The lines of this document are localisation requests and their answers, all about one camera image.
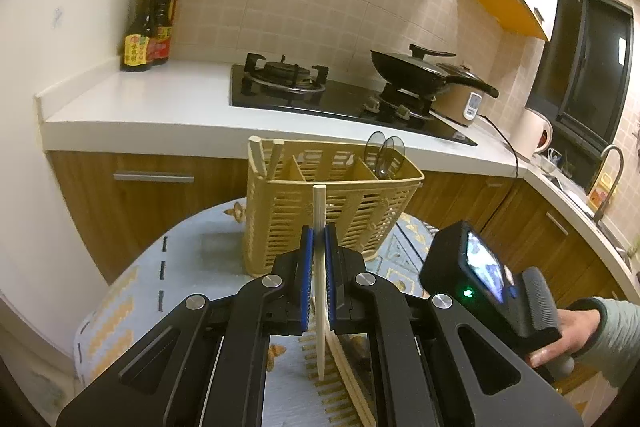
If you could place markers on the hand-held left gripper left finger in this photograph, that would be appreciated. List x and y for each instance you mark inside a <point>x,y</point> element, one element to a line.
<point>306,279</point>

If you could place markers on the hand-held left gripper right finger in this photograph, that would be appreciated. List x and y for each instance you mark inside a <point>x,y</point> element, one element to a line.
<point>331,279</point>

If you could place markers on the yellow plastic utensil basket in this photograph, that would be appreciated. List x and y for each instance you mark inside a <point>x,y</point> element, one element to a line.
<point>290,212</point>

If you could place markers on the clear plastic spoon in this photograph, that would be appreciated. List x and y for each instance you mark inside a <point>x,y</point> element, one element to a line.
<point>375,152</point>
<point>394,154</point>

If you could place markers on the person's right forearm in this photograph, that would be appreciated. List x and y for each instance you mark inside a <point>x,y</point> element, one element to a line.
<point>617,342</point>

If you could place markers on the person's right hand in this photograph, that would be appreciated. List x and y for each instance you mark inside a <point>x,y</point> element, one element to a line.
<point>577,327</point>

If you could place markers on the blue patterned tablecloth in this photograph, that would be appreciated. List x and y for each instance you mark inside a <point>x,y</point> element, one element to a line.
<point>210,252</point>

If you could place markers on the clear glass container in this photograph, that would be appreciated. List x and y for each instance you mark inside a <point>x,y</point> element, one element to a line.
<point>555,162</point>

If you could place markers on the steel kitchen sink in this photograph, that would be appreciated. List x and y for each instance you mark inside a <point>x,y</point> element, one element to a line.
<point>617,237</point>

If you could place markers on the pale pink electric kettle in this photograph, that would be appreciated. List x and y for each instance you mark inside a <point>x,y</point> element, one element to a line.
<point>530,134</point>

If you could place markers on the yellow packet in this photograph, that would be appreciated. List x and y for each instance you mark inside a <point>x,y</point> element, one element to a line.
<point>600,191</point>

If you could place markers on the beige rice cooker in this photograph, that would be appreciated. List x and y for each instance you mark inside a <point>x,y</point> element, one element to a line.
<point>460,102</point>

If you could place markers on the metal kitchen faucet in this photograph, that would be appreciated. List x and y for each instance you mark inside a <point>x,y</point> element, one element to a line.
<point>614,167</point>

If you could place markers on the black gas stove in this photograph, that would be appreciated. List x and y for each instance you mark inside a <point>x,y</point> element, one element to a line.
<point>340,102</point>

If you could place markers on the black frying pan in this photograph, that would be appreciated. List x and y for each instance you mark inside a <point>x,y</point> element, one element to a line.
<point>415,74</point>

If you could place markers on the dark window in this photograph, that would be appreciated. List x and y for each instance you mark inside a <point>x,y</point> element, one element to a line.
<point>585,67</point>

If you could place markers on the wide red-label sauce bottle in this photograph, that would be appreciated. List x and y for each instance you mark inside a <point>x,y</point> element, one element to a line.
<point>164,27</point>

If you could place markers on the tall yellow-label sauce bottle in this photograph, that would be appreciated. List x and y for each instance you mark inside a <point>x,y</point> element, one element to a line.
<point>137,42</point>

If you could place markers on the white refrigerator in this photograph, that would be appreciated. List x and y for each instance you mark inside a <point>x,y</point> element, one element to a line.
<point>50,32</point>

